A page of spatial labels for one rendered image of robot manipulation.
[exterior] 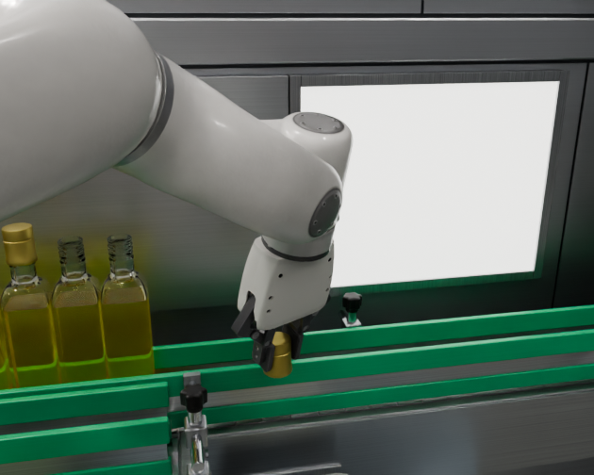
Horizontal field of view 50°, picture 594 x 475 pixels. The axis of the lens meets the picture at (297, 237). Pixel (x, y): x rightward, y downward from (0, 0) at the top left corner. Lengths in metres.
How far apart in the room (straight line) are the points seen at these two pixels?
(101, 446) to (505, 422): 0.56
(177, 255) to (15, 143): 0.66
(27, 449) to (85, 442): 0.06
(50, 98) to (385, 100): 0.70
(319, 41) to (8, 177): 0.67
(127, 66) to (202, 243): 0.64
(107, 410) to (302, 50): 0.54
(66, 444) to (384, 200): 0.55
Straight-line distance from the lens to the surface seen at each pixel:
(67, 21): 0.30
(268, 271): 0.65
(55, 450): 0.78
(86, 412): 0.84
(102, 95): 0.31
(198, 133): 0.44
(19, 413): 0.85
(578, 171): 1.15
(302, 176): 0.47
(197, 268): 0.95
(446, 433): 0.96
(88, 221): 0.93
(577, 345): 1.01
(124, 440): 0.77
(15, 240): 0.80
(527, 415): 1.01
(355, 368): 0.87
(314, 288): 0.70
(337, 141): 0.59
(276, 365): 0.76
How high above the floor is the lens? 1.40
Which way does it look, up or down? 19 degrees down
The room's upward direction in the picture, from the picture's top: straight up
